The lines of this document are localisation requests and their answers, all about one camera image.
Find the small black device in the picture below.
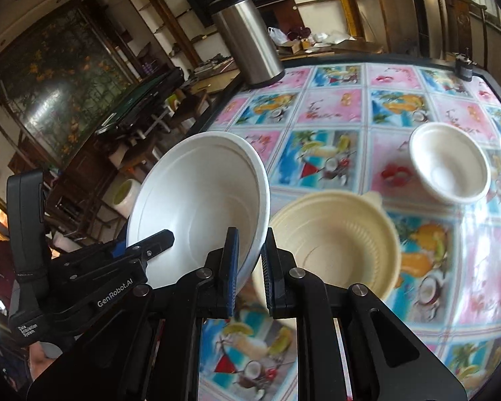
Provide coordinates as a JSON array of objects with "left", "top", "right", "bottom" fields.
[{"left": 455, "top": 52, "right": 477, "bottom": 82}]

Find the wall shelf unit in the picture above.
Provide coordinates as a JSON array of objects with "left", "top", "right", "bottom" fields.
[{"left": 292, "top": 0, "right": 401, "bottom": 51}]

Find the wooden chair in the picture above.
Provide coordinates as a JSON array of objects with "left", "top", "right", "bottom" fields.
[{"left": 430, "top": 0, "right": 489, "bottom": 68}]

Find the white cylinder green top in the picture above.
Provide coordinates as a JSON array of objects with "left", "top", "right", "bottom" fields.
[{"left": 111, "top": 179, "right": 142, "bottom": 218}]

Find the white disposable bowl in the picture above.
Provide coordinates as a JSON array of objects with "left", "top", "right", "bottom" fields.
[
  {"left": 126, "top": 131, "right": 271, "bottom": 297},
  {"left": 409, "top": 122, "right": 491, "bottom": 205}
]

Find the dark wooden stool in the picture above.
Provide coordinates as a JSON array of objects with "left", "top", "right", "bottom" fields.
[{"left": 167, "top": 90, "right": 213, "bottom": 130}]

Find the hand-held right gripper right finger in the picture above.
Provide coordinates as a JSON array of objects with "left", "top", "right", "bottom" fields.
[{"left": 261, "top": 228, "right": 468, "bottom": 401}]

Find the floral painted panel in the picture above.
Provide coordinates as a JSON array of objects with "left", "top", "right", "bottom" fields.
[{"left": 0, "top": 6, "right": 138, "bottom": 168}]

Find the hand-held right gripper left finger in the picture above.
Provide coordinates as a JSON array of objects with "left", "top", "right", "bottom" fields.
[{"left": 27, "top": 226, "right": 240, "bottom": 401}]

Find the black green-topped game table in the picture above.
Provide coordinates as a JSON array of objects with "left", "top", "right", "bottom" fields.
[{"left": 95, "top": 69, "right": 184, "bottom": 134}]

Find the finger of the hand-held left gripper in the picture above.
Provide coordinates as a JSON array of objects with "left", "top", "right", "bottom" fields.
[
  {"left": 50, "top": 238, "right": 128, "bottom": 272},
  {"left": 62, "top": 230, "right": 176, "bottom": 297}
]

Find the stainless steel thermos jug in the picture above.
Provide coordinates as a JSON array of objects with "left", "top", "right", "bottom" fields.
[{"left": 209, "top": 0, "right": 285, "bottom": 89}]

